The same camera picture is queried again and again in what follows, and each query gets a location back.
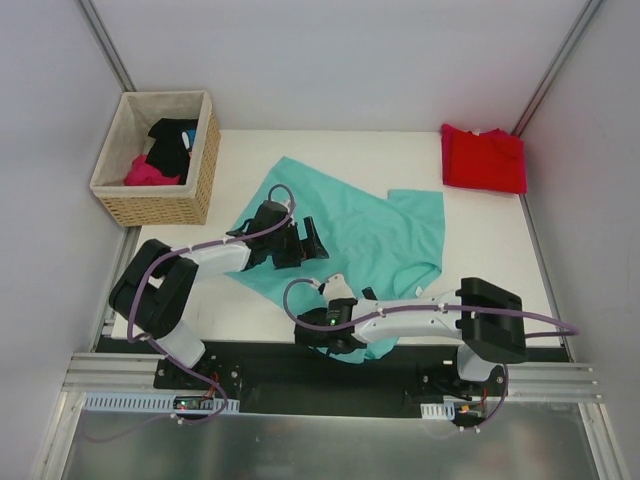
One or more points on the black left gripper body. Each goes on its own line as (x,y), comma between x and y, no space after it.
(296,245)

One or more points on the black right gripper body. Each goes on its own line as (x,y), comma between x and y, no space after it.
(314,335)

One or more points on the teal t shirt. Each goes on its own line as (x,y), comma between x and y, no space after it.
(393,245)

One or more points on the woven wicker basket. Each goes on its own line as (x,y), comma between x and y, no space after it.
(137,112)

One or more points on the red t shirt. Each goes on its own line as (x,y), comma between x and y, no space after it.
(492,160)

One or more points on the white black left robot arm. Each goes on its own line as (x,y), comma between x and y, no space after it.
(152,293)

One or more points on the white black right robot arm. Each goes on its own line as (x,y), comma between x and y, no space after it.
(485,318)

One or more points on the black t shirt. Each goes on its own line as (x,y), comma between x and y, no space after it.
(173,144)

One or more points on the magenta t shirt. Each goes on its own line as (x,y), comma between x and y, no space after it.
(144,174)

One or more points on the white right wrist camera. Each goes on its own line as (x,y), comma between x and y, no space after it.
(335,287)

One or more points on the right white cable duct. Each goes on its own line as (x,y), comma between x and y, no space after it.
(438,411)

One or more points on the white cable duct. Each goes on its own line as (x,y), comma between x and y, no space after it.
(158,404)
(438,411)

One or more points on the aluminium rail right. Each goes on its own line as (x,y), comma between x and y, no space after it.
(554,383)

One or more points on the aluminium rail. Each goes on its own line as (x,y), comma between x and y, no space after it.
(107,371)
(554,383)

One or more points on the left white cable duct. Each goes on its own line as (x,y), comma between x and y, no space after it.
(158,404)

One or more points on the aluminium rail left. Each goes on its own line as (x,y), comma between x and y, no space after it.
(107,371)

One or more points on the left aluminium frame post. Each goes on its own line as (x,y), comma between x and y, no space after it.
(100,33)

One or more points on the aluminium frame post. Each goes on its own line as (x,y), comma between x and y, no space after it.
(577,31)
(100,33)

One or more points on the right aluminium frame post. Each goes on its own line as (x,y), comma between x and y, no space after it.
(577,31)

